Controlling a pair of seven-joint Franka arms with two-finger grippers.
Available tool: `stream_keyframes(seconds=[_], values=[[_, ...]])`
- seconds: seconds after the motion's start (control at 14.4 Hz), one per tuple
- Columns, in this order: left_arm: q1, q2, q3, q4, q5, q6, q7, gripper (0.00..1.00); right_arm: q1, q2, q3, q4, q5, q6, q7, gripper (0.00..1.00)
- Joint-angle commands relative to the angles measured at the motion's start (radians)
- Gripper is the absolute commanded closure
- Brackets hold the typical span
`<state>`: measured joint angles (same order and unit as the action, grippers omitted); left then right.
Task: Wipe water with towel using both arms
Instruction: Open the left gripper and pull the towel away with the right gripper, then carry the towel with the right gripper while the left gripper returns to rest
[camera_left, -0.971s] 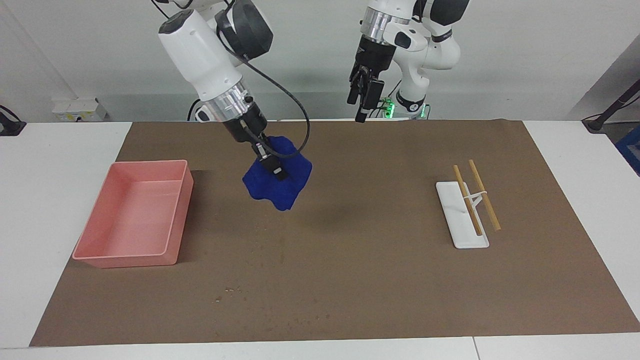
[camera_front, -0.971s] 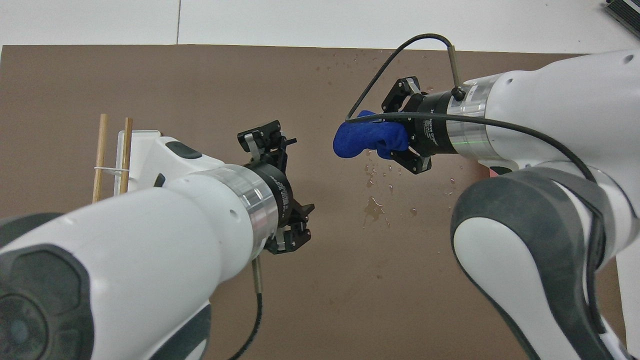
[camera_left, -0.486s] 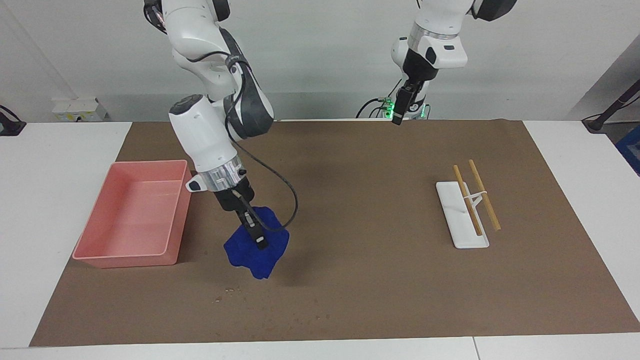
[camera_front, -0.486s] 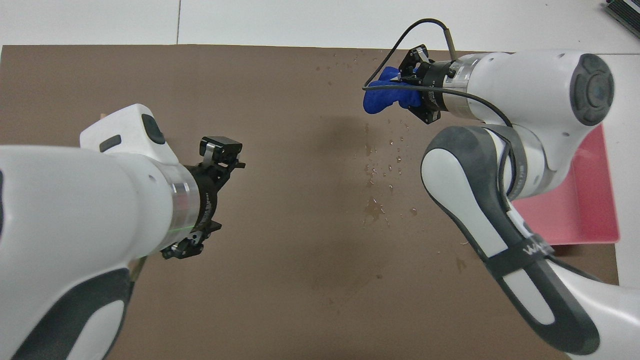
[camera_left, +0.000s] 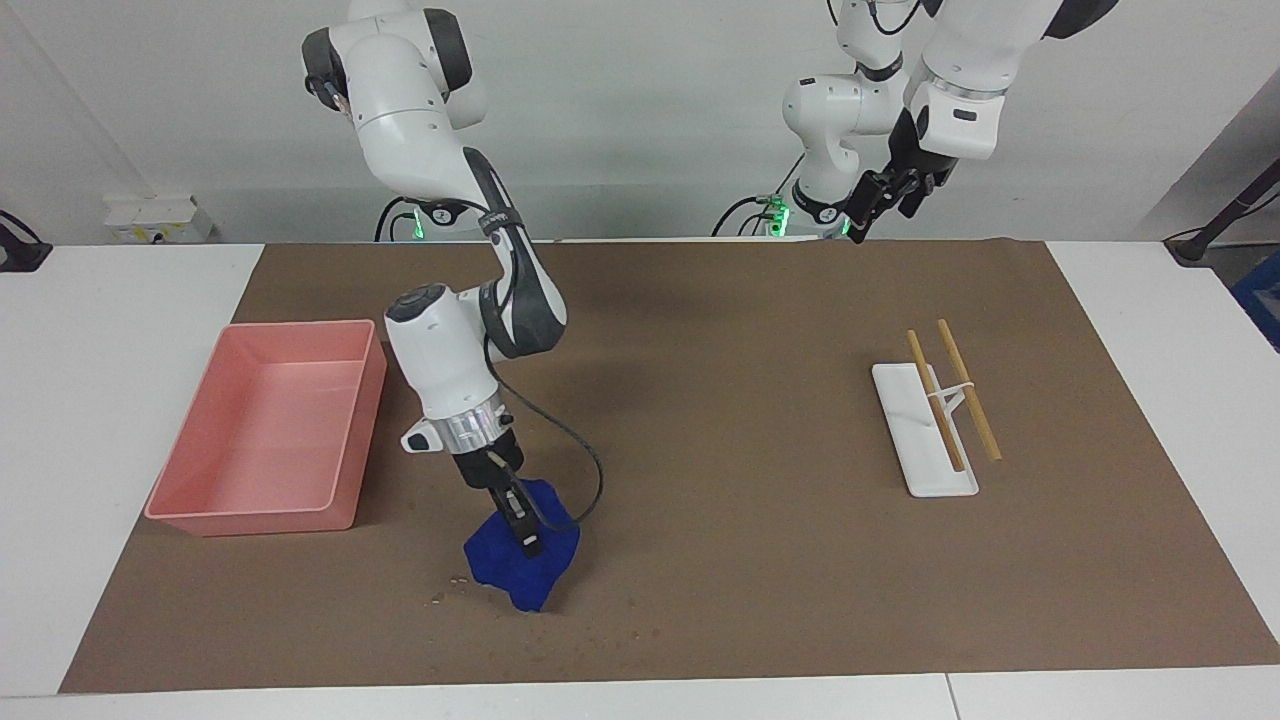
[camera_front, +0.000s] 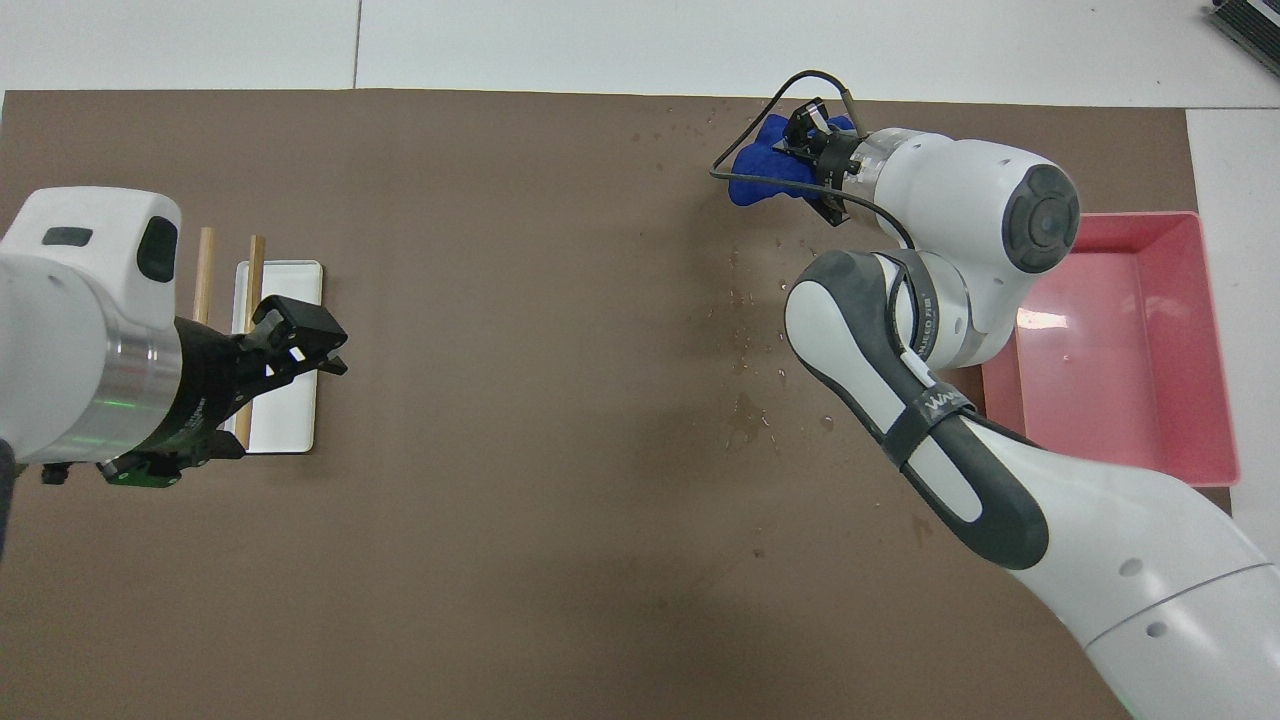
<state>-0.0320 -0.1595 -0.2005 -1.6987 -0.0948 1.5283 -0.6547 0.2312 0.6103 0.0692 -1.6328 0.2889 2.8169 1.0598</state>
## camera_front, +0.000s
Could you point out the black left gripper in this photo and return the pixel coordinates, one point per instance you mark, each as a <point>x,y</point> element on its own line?
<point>210,380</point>

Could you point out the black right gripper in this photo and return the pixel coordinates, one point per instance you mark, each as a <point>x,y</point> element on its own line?
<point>838,165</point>

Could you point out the blue towel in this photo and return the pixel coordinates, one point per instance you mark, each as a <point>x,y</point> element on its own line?
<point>765,160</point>

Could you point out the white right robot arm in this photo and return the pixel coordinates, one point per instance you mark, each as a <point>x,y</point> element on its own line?
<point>950,180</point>

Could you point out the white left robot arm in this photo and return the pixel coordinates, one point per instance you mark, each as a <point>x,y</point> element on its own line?
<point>60,330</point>

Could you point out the water puddle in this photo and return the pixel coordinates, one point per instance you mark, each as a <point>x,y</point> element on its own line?
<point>745,420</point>

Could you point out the white rectangular tray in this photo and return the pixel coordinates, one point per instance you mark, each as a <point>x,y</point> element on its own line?
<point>295,285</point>

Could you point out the long wooden rod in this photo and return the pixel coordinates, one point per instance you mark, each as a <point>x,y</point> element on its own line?
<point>204,270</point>
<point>256,270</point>

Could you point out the brown table mat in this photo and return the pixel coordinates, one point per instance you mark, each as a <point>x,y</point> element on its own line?
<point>550,450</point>

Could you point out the pink plastic bin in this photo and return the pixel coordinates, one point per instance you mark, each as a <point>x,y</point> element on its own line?
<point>1130,350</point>

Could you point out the grey ribbed device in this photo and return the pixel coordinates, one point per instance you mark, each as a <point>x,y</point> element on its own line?
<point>1250,25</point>

